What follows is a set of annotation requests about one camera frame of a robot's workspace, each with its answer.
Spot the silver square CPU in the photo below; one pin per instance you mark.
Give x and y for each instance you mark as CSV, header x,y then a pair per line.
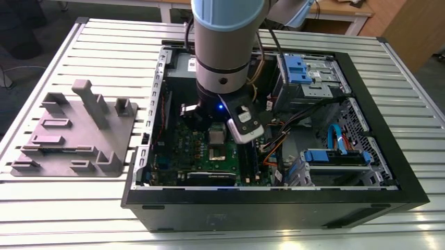
x,y
218,137

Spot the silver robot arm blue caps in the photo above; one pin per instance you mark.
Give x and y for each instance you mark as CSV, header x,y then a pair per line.
x,y
226,52

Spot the CPU socket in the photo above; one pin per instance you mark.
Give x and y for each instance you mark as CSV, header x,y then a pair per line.
x,y
217,155

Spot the grey power supply unit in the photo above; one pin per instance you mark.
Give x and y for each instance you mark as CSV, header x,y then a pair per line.
x,y
181,67

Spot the green motherboard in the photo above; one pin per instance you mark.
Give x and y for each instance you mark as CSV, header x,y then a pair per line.
x,y
187,161

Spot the long motherboard RAM slot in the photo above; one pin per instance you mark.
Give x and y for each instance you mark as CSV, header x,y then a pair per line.
x,y
250,161
241,161

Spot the black graphics card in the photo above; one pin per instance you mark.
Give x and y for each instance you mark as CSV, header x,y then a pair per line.
x,y
209,178

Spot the blue plastic drive carrier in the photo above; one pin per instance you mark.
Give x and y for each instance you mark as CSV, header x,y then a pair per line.
x,y
296,70

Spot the grey metal drive cage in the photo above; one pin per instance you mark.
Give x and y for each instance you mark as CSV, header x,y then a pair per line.
x,y
313,91

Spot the black disk in blue carrier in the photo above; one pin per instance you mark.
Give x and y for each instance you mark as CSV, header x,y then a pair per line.
x,y
318,155

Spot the grey plastic parts rack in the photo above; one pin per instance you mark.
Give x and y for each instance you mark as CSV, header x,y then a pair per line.
x,y
83,135

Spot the black open PC case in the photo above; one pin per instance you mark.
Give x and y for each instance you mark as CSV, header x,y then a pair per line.
x,y
278,208

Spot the silver metal disk bay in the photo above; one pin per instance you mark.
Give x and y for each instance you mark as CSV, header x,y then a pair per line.
x,y
333,169

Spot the wooden desk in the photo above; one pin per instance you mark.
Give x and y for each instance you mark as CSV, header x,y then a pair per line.
x,y
341,10

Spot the brown wooden cabinet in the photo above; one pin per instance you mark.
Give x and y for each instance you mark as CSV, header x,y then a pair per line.
x,y
410,31

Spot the small silver wrist camera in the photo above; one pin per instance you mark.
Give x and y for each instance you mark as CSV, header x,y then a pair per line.
x,y
189,108

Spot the white rounded wrist camera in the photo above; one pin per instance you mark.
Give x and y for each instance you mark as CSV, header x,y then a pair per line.
x,y
249,135

